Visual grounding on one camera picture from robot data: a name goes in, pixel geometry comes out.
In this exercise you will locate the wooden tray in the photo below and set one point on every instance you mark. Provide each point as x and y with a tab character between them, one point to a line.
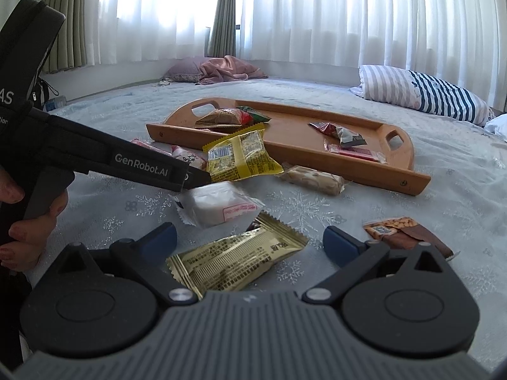
293	134

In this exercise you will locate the green pea snack packet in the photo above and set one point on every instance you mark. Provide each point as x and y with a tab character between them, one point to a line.
257	116

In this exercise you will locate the dark red silver packet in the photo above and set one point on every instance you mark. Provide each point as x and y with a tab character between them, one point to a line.
328	128

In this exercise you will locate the red square packet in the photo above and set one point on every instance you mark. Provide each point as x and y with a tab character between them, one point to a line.
352	152

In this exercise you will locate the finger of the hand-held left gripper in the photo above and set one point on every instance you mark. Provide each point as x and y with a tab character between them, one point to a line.
198	177

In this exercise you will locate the brown peanut packet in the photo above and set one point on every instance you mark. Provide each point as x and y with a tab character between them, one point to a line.
400	231

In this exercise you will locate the white sheer curtain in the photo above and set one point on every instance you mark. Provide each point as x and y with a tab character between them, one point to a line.
356	12
158	8

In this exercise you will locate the green curtain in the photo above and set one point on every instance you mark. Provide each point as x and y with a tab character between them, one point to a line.
223	12
71	19

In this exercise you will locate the black bag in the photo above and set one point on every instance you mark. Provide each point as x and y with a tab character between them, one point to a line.
41	93

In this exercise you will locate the yellow snack packet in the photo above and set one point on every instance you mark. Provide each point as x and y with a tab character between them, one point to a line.
241	158

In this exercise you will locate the small white object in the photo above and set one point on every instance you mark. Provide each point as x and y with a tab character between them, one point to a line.
163	82

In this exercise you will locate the red white snack packet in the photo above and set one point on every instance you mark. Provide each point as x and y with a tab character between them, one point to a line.
190	158

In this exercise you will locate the pink cloth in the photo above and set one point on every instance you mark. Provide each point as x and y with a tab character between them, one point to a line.
229	69

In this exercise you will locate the light blue snowflake bedspread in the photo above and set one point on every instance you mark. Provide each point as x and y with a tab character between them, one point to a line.
435	190

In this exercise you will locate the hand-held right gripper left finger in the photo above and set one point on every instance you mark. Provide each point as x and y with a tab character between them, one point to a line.
158	242

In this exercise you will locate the mauve pillow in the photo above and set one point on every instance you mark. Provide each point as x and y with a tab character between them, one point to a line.
186	69

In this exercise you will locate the striped pillow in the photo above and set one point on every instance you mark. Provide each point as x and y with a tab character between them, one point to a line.
416	91

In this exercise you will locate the person's left hand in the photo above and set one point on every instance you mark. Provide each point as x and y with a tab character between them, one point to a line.
29	233

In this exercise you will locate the clear plastic bottle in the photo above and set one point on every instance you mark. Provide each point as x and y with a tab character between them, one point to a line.
54	103

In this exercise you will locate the red gold nut packet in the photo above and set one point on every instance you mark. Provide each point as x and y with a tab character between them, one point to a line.
222	118

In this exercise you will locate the gold snack packet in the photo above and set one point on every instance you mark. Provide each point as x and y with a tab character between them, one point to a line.
233	257

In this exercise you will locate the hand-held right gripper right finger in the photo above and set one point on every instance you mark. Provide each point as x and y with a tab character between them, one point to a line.
340	245

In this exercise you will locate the white pillow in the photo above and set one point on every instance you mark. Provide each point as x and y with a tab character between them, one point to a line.
498	124

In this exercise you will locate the beige nougat packet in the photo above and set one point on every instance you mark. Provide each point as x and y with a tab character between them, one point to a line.
313	178

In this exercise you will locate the red biscuit packet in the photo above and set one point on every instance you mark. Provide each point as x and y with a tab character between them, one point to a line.
148	145

